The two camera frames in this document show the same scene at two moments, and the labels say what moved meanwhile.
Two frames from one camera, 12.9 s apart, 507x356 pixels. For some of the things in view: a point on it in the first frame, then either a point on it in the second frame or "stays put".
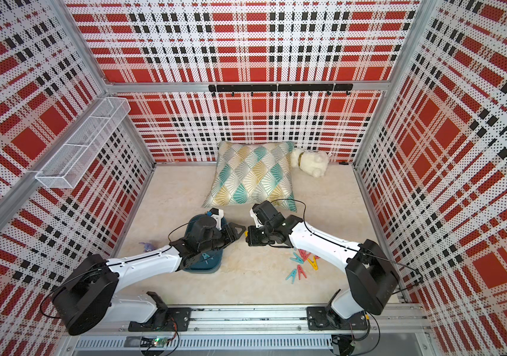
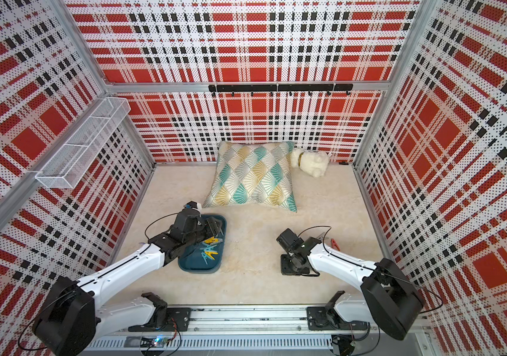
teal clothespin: [206, 256] stays put
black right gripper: [252, 239] -> [286, 271]
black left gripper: [232, 234] -> [211, 228]
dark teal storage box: [210, 264] stays put
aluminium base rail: [397, 328] stays put
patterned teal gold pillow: [251, 172] stays put
